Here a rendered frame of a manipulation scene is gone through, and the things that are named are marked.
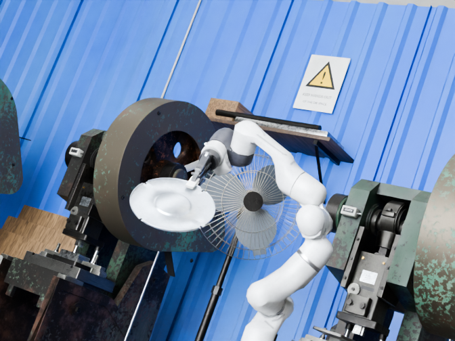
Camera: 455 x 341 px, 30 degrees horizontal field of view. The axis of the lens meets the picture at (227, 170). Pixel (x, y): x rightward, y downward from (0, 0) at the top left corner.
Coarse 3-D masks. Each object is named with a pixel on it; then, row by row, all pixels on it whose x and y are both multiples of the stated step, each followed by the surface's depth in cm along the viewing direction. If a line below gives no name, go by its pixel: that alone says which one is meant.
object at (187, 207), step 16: (144, 192) 286; (160, 192) 288; (176, 192) 289; (192, 192) 291; (144, 208) 279; (160, 208) 279; (176, 208) 281; (192, 208) 283; (208, 208) 284; (160, 224) 274; (176, 224) 275; (192, 224) 276
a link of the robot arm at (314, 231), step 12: (300, 216) 295; (312, 216) 293; (324, 216) 296; (300, 228) 295; (312, 228) 293; (324, 228) 297; (312, 240) 297; (324, 240) 297; (300, 252) 298; (312, 252) 296; (324, 252) 296; (312, 264) 296; (324, 264) 298
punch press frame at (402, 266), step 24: (360, 192) 374; (384, 192) 376; (408, 192) 370; (360, 216) 370; (408, 216) 358; (336, 240) 372; (408, 240) 354; (336, 264) 367; (408, 264) 350; (408, 288) 350; (408, 312) 374; (360, 336) 390; (408, 336) 370; (432, 336) 381
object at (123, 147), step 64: (128, 128) 427; (192, 128) 458; (64, 192) 474; (128, 192) 427; (0, 256) 454; (64, 256) 466; (128, 256) 474; (0, 320) 462; (64, 320) 435; (128, 320) 472
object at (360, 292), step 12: (360, 264) 367; (372, 264) 364; (384, 264) 360; (360, 276) 364; (372, 276) 361; (348, 288) 364; (360, 288) 362; (372, 288) 360; (348, 300) 358; (360, 300) 357; (372, 300) 358; (348, 312) 361; (360, 312) 355; (372, 312) 356; (384, 312) 363
